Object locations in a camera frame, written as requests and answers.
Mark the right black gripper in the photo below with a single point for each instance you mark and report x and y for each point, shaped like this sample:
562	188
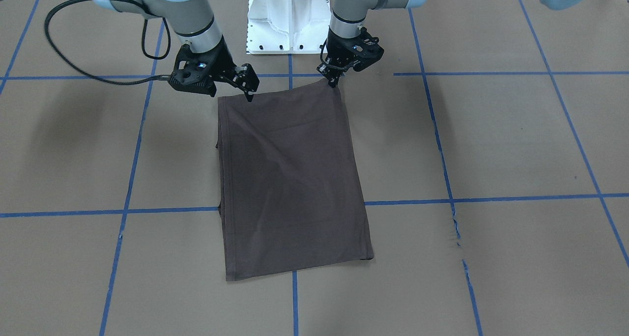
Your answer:
221	62

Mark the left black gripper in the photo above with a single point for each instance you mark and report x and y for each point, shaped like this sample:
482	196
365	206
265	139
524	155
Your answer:
338	47

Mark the dark brown t-shirt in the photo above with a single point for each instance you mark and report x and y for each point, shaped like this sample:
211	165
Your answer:
291	196

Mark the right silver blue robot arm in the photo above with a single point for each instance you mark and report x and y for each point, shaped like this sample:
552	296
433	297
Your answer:
193	21

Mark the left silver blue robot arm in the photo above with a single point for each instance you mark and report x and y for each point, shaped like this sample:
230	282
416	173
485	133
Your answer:
349	15

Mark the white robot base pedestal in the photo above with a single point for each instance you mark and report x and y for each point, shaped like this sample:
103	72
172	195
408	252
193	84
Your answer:
277	27

